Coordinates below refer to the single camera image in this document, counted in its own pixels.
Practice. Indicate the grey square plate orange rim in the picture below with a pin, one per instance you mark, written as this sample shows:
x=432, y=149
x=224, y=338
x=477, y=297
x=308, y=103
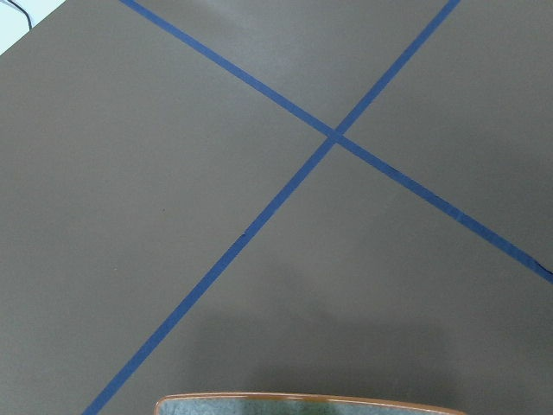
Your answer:
x=286, y=403

